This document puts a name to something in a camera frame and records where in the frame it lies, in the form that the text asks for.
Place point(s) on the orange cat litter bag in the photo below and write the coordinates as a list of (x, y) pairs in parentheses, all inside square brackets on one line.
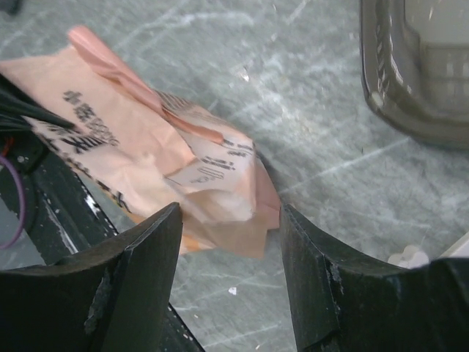
[(147, 148)]

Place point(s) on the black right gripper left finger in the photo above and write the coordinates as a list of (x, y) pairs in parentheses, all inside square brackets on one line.
[(111, 297)]

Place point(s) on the white bag sealing clip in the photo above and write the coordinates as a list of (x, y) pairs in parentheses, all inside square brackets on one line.
[(414, 257)]

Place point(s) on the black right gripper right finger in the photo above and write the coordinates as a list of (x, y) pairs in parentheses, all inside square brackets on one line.
[(344, 300)]

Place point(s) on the grey plastic litter box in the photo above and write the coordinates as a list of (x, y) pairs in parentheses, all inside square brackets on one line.
[(414, 59)]

